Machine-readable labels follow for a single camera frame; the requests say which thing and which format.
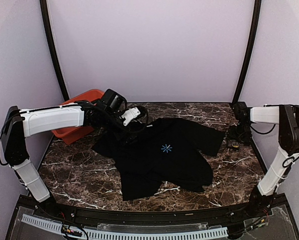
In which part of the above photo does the black frame post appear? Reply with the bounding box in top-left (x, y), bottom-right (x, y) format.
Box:
top-left (39, 0), bottom-right (70, 101)
top-left (231, 0), bottom-right (262, 105)

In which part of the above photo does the left black frame post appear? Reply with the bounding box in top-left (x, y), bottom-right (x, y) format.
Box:
top-left (39, 0), bottom-right (70, 101)

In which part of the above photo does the right black frame post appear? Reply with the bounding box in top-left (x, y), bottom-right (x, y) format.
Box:
top-left (231, 0), bottom-right (262, 105)

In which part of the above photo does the black t-shirt with blue logo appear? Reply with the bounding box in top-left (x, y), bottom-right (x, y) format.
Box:
top-left (92, 118), bottom-right (226, 201)

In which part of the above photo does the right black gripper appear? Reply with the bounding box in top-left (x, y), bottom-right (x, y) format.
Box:
top-left (226, 121), bottom-right (252, 146)

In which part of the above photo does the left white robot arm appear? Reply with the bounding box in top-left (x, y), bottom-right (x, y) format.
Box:
top-left (0, 88), bottom-right (148, 218)

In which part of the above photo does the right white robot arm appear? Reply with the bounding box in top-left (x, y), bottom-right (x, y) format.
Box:
top-left (228, 102), bottom-right (299, 217)

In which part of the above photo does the orange plastic tub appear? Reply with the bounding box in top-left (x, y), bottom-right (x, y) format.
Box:
top-left (52, 89), bottom-right (104, 145)

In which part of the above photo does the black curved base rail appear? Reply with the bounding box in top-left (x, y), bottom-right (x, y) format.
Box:
top-left (5, 194), bottom-right (299, 240)

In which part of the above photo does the white slotted cable duct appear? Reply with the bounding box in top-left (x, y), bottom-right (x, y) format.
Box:
top-left (21, 214), bottom-right (229, 240)

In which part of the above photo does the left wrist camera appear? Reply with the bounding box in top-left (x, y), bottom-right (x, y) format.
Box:
top-left (120, 105), bottom-right (149, 127)

